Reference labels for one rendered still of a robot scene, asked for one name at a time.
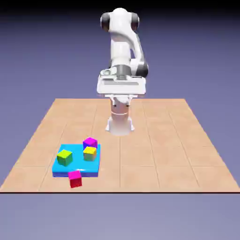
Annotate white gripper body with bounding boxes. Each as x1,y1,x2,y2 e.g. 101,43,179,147
96,75,147,98

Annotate small purple cube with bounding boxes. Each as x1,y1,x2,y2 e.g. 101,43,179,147
82,137,98,150

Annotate small yellow cube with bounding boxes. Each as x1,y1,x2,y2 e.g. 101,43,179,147
82,146,98,162

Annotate small green cube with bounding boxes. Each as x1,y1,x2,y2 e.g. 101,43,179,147
56,149,73,167

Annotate small red cube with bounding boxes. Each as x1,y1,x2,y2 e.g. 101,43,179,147
67,170,83,188

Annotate large blue box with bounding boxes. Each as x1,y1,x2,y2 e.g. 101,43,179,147
52,143,101,178

